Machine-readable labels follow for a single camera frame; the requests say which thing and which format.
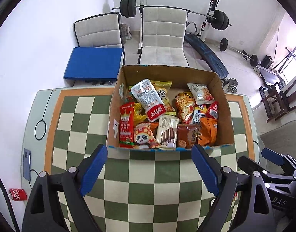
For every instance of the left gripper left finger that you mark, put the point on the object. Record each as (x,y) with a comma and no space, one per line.
(43,211)

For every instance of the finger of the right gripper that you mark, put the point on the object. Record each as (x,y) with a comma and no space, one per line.
(287,163)

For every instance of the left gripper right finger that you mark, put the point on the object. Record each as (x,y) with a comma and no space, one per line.
(254,212)

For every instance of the orange snack bag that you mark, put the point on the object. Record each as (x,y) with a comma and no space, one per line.
(208,131)

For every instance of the white rice cracker bag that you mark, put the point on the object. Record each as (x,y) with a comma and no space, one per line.
(201,94)

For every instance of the silver white snack pouch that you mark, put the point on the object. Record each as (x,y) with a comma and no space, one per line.
(146,94)

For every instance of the red snack packet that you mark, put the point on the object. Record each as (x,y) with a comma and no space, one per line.
(212,111)

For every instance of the red cola can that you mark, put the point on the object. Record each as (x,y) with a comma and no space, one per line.
(17,194)

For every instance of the smartphone on table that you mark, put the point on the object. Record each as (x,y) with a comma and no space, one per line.
(26,166)

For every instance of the wooden chair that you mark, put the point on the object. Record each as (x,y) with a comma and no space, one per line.
(284,99)

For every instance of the checkered table mat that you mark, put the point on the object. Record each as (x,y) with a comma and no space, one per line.
(136,190)

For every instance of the dumbbell on floor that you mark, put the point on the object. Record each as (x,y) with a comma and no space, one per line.
(231,85)

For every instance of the brown cookie bag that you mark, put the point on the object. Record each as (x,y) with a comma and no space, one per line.
(188,135)

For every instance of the blue white snack packet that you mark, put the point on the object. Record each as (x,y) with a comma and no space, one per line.
(199,112)

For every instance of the white chocolate biscuit pack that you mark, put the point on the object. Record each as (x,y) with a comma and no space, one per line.
(167,130)

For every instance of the noodle snack bag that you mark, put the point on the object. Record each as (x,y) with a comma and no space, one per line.
(185,106)

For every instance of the panda print snack bag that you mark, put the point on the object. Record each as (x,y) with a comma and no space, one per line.
(144,136)

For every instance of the red tall snack bag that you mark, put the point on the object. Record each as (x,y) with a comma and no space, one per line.
(126,125)

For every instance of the yellow snack bag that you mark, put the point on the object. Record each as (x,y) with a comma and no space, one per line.
(139,114)

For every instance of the blue weight bench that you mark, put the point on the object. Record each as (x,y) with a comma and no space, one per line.
(207,55)

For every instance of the green snack bag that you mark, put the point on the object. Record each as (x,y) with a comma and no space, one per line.
(129,96)

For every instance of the cardboard box with cow print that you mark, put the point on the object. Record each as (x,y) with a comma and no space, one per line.
(179,77)

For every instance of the yellow chips bag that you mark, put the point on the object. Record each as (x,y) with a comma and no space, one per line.
(162,88)

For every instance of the blue cushion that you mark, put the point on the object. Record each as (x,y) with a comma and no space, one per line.
(94,64)

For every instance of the white padded chair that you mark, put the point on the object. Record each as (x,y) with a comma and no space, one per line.
(162,44)
(99,31)

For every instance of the barbell with black plates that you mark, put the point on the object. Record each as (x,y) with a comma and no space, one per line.
(168,14)

